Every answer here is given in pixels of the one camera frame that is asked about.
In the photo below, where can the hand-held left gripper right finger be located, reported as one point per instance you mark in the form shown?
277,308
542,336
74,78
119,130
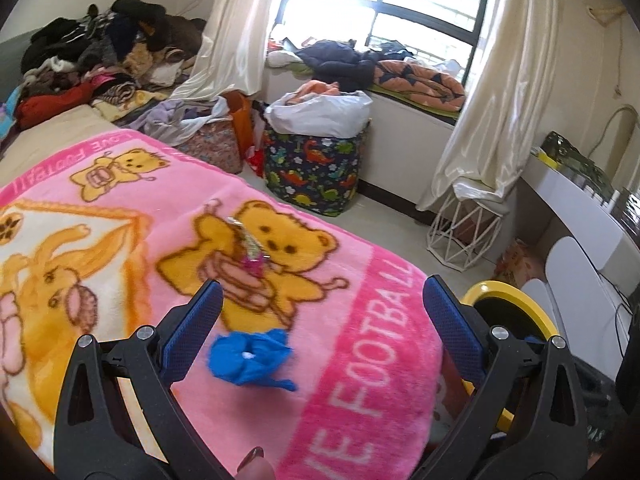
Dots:
452,327

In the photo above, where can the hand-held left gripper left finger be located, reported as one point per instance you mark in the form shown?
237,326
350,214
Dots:
192,330

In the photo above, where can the blue cloth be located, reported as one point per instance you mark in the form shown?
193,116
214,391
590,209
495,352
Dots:
240,360

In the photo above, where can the yellow-rimmed black bin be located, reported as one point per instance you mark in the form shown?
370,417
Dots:
520,300

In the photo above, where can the person's left hand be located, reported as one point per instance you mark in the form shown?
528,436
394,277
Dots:
255,467

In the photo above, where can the shiny candy wrapper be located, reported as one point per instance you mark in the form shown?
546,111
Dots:
250,250

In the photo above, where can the white curved chair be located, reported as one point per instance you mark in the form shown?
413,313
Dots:
575,280

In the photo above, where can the pink bear printed blanket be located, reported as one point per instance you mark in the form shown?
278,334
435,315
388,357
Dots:
125,200

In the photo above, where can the white desk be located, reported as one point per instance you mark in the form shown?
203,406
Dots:
565,195

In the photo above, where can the red gift bag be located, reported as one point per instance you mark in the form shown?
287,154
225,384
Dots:
255,160

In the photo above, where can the floral fabric bag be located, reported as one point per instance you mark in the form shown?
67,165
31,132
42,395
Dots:
215,145

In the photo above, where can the dinosaur print fabric basket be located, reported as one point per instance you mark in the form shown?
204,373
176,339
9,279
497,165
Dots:
310,170

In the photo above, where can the white window seat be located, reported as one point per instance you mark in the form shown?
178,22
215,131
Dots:
400,135

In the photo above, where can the pale lilac cloth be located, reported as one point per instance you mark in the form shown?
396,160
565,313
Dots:
165,117

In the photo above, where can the orange paper bag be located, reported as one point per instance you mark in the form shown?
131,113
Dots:
240,120

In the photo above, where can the bed with beige sheet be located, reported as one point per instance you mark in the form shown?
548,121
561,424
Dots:
50,135

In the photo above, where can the orange patterned quilt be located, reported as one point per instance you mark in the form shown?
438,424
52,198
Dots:
420,82

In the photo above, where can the cream satin curtain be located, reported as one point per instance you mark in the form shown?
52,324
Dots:
505,85
230,35

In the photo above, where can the white plastic bag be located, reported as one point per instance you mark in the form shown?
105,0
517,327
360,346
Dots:
320,115

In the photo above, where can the orange cloth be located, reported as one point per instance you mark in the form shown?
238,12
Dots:
312,90

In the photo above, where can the striped colourful cloth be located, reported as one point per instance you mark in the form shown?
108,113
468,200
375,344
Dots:
6,110

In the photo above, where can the dark puffer jacket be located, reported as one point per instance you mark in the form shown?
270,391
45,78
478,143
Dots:
330,62

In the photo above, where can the pile of dark clothes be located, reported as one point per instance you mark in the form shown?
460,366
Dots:
100,45

